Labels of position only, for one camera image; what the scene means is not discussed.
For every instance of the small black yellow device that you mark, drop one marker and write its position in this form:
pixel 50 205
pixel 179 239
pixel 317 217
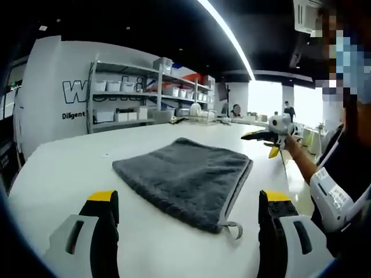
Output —
pixel 176 120

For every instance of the grey towel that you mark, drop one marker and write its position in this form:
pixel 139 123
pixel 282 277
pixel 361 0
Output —
pixel 185 176

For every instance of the operator in black clothing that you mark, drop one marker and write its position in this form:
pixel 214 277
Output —
pixel 353 156

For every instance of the white ceiling air conditioner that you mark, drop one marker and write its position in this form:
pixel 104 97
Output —
pixel 305 16

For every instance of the ceiling light strip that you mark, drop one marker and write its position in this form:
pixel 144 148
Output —
pixel 232 40

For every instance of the black framed window wall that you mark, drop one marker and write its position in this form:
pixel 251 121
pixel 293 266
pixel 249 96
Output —
pixel 8 121

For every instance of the white plate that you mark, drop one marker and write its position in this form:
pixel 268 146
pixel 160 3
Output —
pixel 194 109

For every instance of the metal storage shelf with bins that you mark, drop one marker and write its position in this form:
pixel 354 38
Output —
pixel 127 86

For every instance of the white worn device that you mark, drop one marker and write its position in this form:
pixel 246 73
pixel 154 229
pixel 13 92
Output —
pixel 330 199

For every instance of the grey metal shelf rack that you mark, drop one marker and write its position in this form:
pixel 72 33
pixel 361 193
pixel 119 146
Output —
pixel 188 87
pixel 124 95

